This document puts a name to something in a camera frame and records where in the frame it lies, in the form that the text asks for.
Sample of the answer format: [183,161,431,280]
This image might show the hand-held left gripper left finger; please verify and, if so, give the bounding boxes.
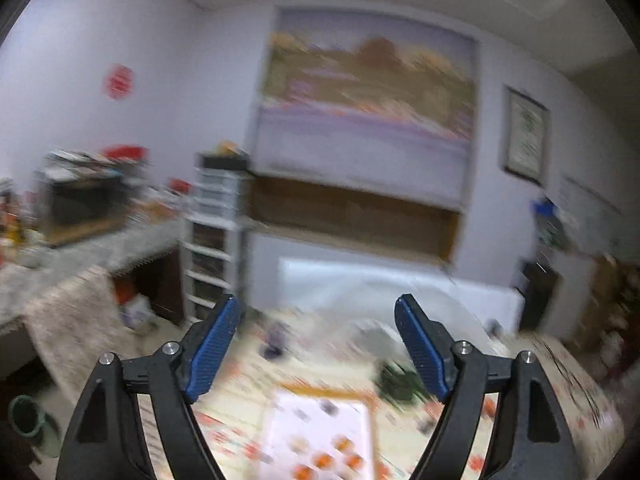
[55,294,242,480]

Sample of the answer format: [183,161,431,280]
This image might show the framed certificate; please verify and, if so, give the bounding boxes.
[500,85,551,186]

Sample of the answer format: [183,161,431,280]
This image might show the landscape wall painting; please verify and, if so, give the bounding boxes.
[252,7,478,211]

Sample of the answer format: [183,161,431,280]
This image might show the black microwave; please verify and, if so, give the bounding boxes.
[37,165,133,246]

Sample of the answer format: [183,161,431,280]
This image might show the whiteboard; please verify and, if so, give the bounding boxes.
[560,175,626,256]

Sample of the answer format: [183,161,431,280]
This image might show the stack of cardboard boxes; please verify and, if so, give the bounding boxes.
[575,255,633,366]

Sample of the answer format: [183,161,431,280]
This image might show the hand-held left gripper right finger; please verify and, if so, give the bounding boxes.
[394,293,578,480]

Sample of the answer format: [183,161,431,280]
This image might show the red wall decoration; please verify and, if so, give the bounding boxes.
[104,64,136,101]

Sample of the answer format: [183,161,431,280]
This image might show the wooden panel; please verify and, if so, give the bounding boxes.
[250,175,461,263]

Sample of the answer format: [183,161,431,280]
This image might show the green container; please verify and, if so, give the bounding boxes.
[7,395,63,458]

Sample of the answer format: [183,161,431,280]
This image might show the white mesh food cover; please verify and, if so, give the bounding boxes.
[280,280,496,361]

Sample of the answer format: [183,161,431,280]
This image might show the clear water bottle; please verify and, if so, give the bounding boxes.
[532,197,571,253]

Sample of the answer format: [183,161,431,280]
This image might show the lace cloth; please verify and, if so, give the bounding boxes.
[25,265,126,396]

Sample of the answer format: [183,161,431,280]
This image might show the spinach leaves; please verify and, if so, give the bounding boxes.
[375,360,431,403]

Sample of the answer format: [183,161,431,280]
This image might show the white drawer unit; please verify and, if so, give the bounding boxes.
[182,152,251,321]

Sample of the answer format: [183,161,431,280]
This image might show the granite counter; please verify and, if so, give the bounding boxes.
[0,215,186,333]

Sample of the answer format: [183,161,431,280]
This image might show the black box stand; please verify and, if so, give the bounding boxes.
[517,260,561,333]

